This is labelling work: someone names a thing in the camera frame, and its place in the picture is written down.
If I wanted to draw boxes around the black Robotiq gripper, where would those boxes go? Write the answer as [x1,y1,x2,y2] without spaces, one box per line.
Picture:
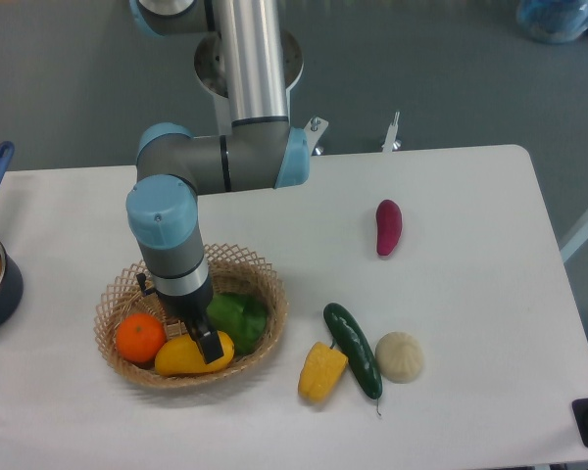
[158,279,223,364]

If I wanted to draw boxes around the yellow mango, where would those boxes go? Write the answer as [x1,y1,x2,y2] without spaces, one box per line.
[154,331,235,377]

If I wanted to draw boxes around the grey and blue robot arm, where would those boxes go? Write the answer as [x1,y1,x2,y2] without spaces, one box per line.
[125,1,310,363]

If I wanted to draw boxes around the woven wicker basket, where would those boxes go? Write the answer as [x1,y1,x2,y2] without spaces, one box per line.
[94,244,288,390]

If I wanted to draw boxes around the green bok choy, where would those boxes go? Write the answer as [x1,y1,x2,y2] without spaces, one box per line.
[208,293,268,355]

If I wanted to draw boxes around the orange fruit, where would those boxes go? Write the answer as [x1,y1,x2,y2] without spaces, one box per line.
[116,312,167,364]

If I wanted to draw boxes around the yellow bell pepper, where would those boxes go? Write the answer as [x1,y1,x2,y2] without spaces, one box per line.
[298,342,348,403]

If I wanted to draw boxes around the dark green cucumber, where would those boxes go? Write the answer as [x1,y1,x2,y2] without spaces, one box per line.
[322,303,383,418]

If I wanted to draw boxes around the beige steamed bun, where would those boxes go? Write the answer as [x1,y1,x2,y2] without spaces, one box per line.
[375,332,424,384]

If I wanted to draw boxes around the purple sweet potato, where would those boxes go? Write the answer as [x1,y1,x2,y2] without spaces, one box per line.
[375,200,403,257]

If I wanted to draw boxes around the blue plastic bag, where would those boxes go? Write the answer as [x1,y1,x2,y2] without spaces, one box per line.
[515,0,588,45]

